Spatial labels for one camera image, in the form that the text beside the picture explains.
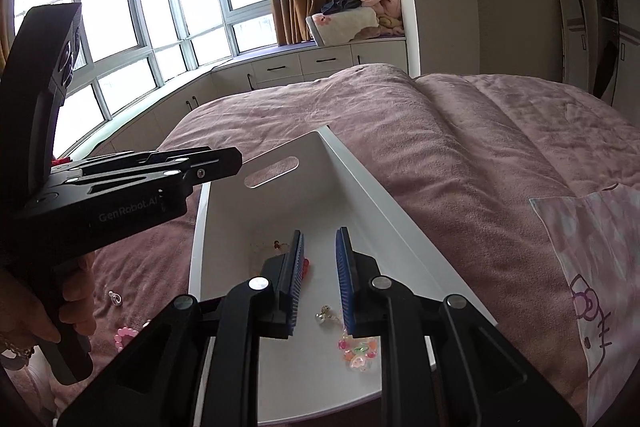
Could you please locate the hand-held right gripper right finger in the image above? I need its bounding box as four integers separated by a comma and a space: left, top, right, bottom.
334, 227, 584, 427

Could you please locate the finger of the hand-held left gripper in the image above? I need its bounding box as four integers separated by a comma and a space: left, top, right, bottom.
116, 146, 214, 166
150, 146, 244, 188

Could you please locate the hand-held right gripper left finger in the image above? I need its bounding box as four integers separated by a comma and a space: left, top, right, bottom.
57, 230, 306, 427

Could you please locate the silver charm earring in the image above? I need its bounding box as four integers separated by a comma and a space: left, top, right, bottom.
315, 304, 343, 329

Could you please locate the white storage box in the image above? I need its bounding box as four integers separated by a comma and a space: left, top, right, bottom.
187, 125, 499, 426

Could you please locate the colourful bead bracelet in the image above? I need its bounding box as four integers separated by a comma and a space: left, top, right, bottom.
338, 332, 381, 373

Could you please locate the person's left hand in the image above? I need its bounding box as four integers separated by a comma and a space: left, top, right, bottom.
0, 254, 97, 358

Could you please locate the small dark trinket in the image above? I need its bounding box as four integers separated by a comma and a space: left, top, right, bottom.
250, 239, 292, 259

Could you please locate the white window seat cabinet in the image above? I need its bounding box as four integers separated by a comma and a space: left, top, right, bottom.
92, 36, 409, 158

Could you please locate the large bay window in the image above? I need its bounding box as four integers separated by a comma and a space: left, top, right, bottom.
9, 0, 282, 158

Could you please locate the pink bed blanket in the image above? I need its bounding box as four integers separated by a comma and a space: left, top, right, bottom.
89, 63, 640, 427

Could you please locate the white pillow pink print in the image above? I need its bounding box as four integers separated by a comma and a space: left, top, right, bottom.
305, 8, 381, 47

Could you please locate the dark folded cloth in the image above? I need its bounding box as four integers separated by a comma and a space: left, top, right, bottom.
320, 0, 362, 16

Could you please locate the pink fluffy blanket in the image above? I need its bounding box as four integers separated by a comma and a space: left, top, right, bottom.
357, 0, 406, 40

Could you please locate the pink cartoon printed cloth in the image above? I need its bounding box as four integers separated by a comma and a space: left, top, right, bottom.
529, 179, 640, 427

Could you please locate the dark open wardrobe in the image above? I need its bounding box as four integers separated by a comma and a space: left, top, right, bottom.
584, 0, 628, 108

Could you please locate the pink bead bracelet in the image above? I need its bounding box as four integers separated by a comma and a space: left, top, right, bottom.
114, 326, 139, 352

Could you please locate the gold wrist bracelet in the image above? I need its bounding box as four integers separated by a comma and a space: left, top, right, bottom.
0, 332, 35, 359

